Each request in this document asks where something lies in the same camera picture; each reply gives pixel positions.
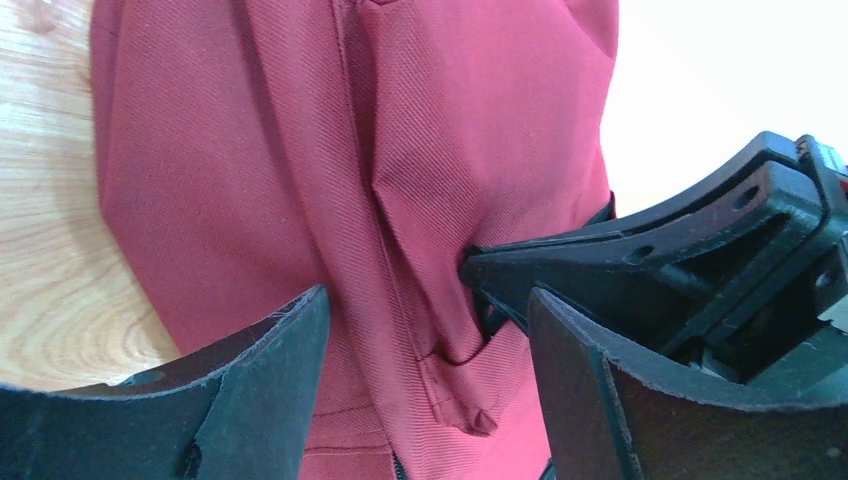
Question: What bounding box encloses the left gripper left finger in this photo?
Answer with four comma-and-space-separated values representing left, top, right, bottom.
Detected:
1, 286, 331, 479

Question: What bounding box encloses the red backpack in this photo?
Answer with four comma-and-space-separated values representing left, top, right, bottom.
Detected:
90, 1, 619, 479

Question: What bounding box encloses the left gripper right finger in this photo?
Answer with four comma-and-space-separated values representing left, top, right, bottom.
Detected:
528, 288, 847, 479

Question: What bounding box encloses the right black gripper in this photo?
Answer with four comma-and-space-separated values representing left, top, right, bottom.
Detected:
460, 132, 847, 383

